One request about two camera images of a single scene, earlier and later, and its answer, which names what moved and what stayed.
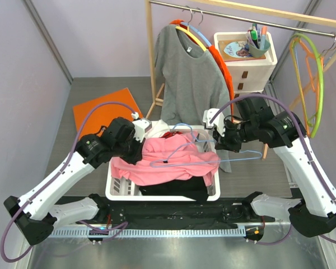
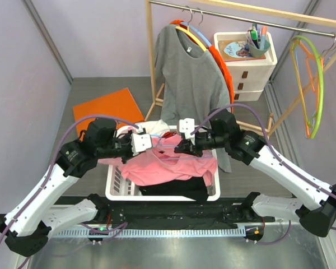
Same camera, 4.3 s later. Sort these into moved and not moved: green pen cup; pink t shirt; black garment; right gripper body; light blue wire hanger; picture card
Moved: right gripper body; light blue wire hanger
Not moved: green pen cup; pink t shirt; picture card; black garment
